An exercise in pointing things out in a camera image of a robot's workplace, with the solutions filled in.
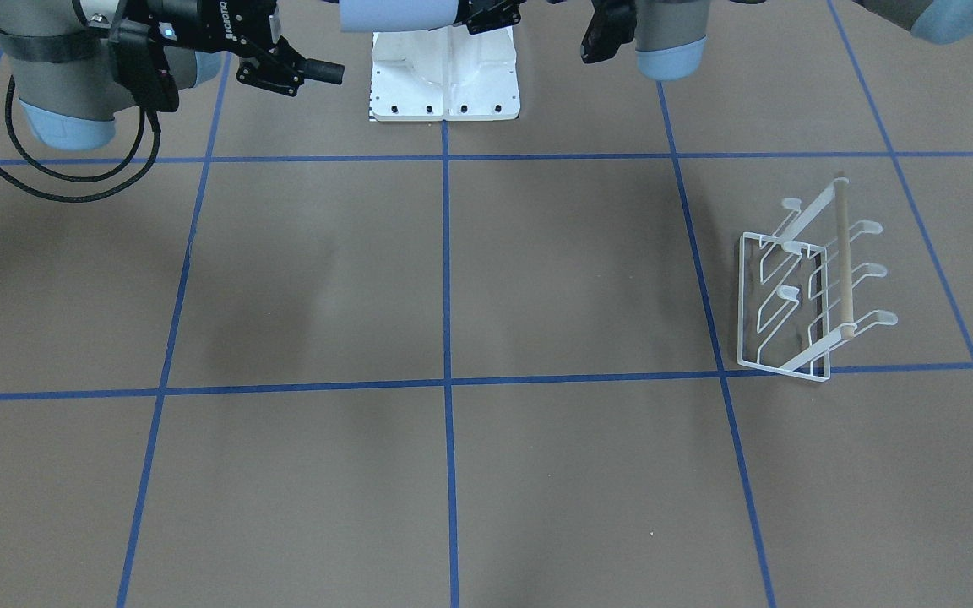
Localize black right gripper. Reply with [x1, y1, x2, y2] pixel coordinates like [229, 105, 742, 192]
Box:
[111, 1, 346, 97]

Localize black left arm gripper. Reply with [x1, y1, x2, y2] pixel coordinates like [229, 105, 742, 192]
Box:
[580, 1, 637, 64]

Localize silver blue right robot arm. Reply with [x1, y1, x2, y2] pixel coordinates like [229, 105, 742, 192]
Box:
[0, 1, 343, 151]

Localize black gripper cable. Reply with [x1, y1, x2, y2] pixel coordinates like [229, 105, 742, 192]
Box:
[0, 17, 163, 204]

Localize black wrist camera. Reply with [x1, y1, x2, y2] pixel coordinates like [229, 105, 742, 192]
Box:
[108, 19, 179, 114]

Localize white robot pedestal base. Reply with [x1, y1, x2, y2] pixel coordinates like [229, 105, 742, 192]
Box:
[368, 27, 521, 122]

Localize white wire cup holder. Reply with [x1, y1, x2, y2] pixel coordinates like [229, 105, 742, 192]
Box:
[735, 172, 899, 383]

